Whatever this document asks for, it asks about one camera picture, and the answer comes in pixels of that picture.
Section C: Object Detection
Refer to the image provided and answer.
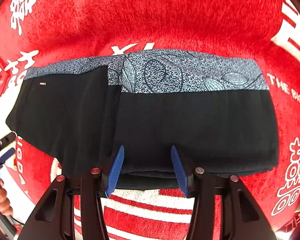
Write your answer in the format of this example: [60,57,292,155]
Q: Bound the black pants with blue stripes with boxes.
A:
[5,49,280,190]

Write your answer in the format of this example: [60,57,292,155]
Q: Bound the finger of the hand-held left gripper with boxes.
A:
[0,148,16,166]
[0,132,17,147]

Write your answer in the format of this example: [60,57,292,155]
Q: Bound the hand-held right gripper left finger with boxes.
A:
[17,145,125,240]

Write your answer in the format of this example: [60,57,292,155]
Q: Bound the red printed blanket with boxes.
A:
[0,0,300,240]

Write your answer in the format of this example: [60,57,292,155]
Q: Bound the person's left hand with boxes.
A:
[0,179,11,216]

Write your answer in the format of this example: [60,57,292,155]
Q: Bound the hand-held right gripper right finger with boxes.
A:
[170,144,278,240]

